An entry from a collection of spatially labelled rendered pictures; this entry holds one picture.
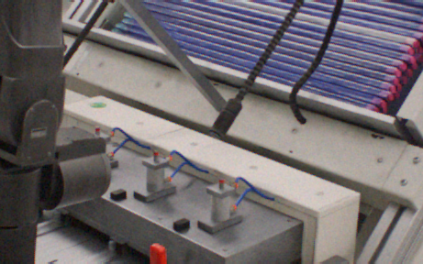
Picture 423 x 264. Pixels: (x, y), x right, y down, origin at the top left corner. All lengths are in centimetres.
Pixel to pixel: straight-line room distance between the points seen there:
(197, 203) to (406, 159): 25
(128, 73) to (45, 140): 64
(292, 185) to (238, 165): 9
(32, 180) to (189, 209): 32
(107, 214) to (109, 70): 39
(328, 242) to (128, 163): 29
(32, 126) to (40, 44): 7
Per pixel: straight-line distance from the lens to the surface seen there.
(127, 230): 109
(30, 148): 78
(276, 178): 113
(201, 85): 122
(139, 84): 139
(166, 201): 110
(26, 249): 83
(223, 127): 98
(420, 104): 110
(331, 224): 108
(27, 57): 76
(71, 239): 115
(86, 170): 85
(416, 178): 111
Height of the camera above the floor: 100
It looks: 13 degrees up
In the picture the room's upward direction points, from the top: 32 degrees clockwise
